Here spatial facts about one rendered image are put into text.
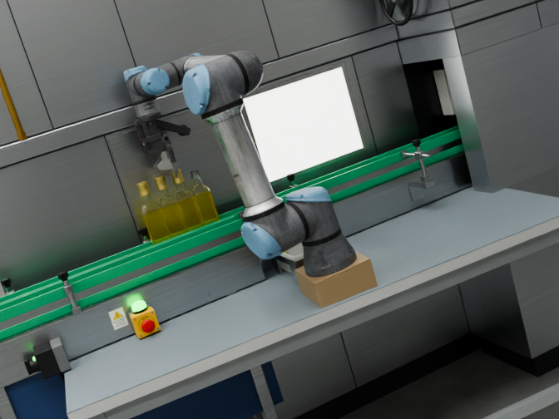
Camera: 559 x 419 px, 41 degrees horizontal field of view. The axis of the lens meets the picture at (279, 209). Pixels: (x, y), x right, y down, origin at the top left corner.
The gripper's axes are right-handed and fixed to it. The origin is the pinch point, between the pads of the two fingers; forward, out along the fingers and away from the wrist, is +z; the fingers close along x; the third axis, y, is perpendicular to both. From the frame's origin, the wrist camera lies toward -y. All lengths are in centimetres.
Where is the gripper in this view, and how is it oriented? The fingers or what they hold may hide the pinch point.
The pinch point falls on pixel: (175, 172)
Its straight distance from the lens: 246.1
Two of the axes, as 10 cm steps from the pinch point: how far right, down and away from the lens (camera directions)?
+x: 3.7, 1.0, -9.3
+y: -8.9, 3.4, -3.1
